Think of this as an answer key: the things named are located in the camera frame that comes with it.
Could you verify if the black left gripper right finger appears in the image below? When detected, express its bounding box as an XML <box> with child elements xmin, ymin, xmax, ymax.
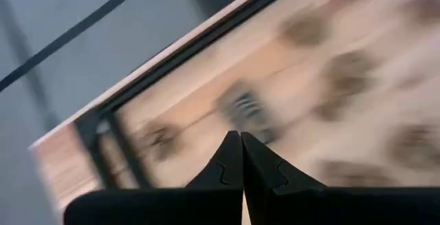
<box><xmin>240</xmin><ymin>131</ymin><xmax>440</xmax><ymax>225</ymax></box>

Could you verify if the brown paper piece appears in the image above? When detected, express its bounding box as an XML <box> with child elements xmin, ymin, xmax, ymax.
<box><xmin>322</xmin><ymin>51</ymin><xmax>379</xmax><ymax>98</ymax></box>
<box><xmin>386</xmin><ymin>123</ymin><xmax>440</xmax><ymax>171</ymax></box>
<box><xmin>311</xmin><ymin>97</ymin><xmax>348</xmax><ymax>122</ymax></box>
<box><xmin>276</xmin><ymin>10</ymin><xmax>331</xmax><ymax>49</ymax></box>
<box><xmin>318</xmin><ymin>159</ymin><xmax>399</xmax><ymax>188</ymax></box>

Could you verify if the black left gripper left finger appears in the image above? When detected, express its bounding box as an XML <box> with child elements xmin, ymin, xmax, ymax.
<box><xmin>63</xmin><ymin>131</ymin><xmax>244</xmax><ymax>225</ymax></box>

